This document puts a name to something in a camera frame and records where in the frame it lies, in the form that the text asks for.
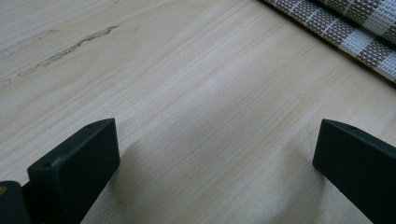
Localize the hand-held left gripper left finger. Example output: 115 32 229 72
21 118 121 224

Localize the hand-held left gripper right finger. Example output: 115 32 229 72
312 119 396 224

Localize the brown white checked woven mat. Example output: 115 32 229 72
264 0 396 84

